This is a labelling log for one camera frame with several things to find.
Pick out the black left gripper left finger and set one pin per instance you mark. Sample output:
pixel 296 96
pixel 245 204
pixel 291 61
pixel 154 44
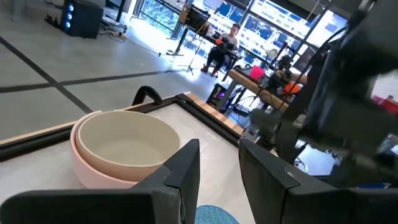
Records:
pixel 149 199

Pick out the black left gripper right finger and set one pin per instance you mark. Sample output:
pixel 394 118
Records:
pixel 280 189

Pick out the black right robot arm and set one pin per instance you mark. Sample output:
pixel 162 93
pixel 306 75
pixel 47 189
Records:
pixel 342 102

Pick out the beige bowl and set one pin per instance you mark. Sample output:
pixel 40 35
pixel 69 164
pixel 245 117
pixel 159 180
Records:
pixel 124 146

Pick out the pink bowl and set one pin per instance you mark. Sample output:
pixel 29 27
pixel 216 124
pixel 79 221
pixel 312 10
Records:
pixel 88 174

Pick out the blue woven bowl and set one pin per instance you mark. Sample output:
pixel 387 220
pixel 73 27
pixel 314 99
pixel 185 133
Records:
pixel 214 216

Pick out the orange object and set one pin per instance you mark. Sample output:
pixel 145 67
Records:
pixel 292 88

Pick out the wooden workbench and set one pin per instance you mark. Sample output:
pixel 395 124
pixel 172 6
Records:
pixel 258 88

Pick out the person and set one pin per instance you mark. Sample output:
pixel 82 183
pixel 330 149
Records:
pixel 221 51

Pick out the black tripod stand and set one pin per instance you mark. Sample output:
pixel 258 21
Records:
pixel 194 46

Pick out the black desk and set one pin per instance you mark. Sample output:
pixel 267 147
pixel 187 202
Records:
pixel 199 42

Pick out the black speaker box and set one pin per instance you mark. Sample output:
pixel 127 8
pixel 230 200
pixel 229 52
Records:
pixel 196 17

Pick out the black computer tower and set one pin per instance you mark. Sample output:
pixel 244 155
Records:
pixel 80 17

